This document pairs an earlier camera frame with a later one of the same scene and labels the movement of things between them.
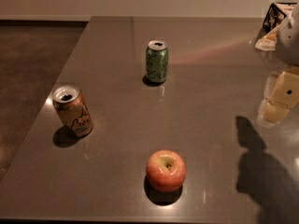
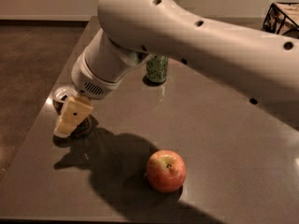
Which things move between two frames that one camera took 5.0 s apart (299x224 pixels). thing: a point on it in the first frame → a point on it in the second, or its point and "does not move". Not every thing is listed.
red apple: [165, 170] does not move
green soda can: [157, 58] does not move
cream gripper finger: [283, 96] → [76, 108]
